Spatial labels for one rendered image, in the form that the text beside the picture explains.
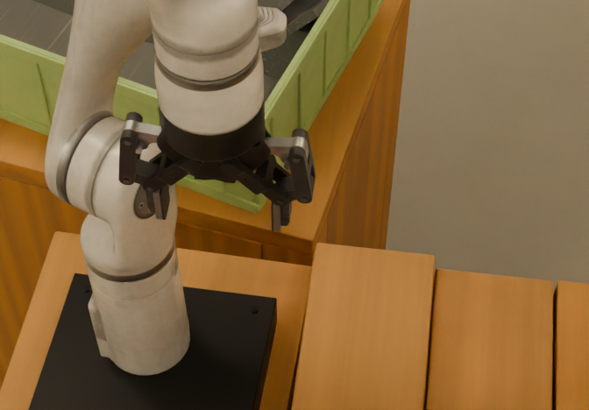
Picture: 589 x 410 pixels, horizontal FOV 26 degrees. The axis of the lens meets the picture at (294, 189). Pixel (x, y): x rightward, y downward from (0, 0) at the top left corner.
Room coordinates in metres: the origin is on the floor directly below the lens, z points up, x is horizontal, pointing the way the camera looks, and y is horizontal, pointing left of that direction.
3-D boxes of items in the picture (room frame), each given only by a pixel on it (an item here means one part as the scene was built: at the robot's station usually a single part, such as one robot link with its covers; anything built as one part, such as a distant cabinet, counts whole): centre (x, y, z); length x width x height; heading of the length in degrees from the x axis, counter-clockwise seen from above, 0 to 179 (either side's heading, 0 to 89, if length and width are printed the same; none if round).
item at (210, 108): (0.61, 0.06, 1.47); 0.11 x 0.09 x 0.06; 173
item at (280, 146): (0.59, 0.01, 1.39); 0.05 x 0.02 x 0.02; 83
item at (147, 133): (0.60, 0.10, 1.39); 0.05 x 0.02 x 0.02; 83
